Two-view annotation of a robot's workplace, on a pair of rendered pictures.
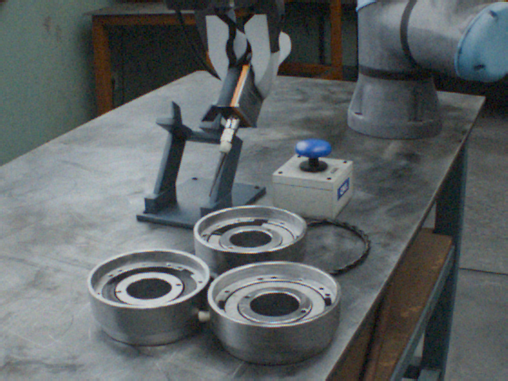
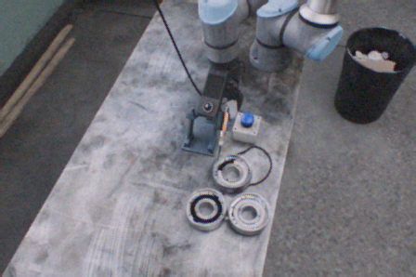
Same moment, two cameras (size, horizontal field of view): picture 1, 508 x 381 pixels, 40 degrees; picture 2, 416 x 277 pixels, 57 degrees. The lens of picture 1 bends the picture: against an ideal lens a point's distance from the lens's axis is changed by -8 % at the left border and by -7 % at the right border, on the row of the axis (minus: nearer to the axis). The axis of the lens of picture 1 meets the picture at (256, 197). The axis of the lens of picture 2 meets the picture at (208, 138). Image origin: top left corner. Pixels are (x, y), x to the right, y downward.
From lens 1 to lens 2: 0.62 m
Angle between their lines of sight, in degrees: 32
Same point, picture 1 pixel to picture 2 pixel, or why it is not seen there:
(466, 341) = not seen: hidden behind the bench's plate
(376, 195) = (269, 123)
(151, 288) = (204, 203)
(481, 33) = (320, 49)
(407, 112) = (279, 61)
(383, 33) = (270, 32)
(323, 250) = (255, 165)
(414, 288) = not seen: hidden behind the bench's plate
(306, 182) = (245, 134)
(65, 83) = not seen: outside the picture
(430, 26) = (295, 38)
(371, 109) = (262, 59)
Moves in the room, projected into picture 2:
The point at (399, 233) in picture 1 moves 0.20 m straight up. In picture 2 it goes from (281, 151) to (291, 105)
